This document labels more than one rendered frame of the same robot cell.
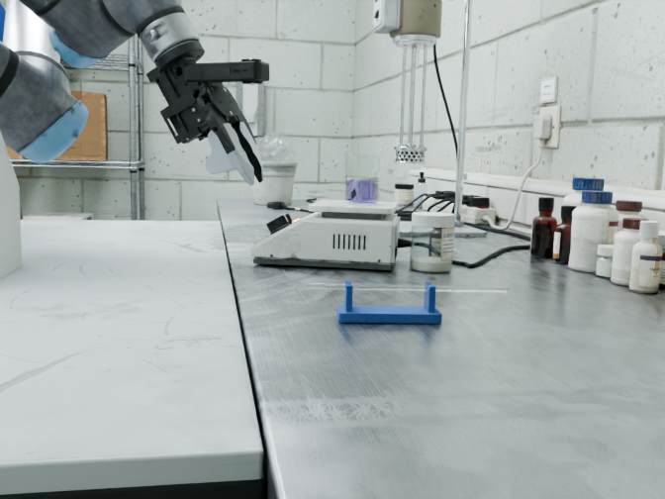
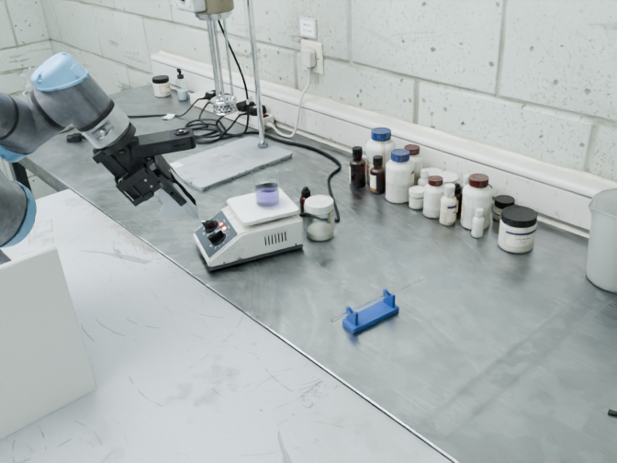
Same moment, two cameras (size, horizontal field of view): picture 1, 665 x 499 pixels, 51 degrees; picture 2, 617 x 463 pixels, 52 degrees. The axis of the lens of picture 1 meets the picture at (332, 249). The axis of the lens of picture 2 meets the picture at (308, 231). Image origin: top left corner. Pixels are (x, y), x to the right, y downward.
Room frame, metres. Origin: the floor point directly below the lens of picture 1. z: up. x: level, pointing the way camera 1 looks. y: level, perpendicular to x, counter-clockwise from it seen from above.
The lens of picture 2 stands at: (-0.05, 0.45, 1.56)
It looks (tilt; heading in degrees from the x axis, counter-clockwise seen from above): 29 degrees down; 331
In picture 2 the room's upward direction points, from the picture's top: 3 degrees counter-clockwise
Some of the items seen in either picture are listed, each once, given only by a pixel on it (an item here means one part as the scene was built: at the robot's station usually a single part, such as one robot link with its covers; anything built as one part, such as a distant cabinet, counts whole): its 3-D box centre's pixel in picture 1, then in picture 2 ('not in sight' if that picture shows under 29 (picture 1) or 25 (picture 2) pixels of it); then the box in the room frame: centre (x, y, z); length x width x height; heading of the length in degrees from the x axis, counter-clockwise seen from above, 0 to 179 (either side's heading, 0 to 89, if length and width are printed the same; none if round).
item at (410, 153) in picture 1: (412, 101); (218, 62); (1.44, -0.15, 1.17); 0.07 x 0.07 x 0.25
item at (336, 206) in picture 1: (354, 206); (262, 206); (1.00, -0.03, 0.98); 0.12 x 0.12 x 0.01; 82
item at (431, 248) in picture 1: (431, 242); (319, 218); (0.96, -0.14, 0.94); 0.06 x 0.06 x 0.08
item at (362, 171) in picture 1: (361, 178); (266, 188); (0.99, -0.04, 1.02); 0.06 x 0.05 x 0.08; 149
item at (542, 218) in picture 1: (544, 227); (357, 166); (1.11, -0.34, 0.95); 0.04 x 0.04 x 0.10
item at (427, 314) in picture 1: (389, 301); (370, 309); (0.66, -0.06, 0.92); 0.10 x 0.03 x 0.04; 93
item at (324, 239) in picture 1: (335, 235); (252, 228); (1.00, 0.00, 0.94); 0.22 x 0.13 x 0.08; 82
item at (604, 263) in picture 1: (611, 261); (417, 197); (0.94, -0.38, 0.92); 0.04 x 0.04 x 0.04
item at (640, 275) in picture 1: (646, 256); (448, 204); (0.84, -0.39, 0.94); 0.03 x 0.03 x 0.09
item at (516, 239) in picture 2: not in sight; (517, 229); (0.69, -0.43, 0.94); 0.07 x 0.07 x 0.07
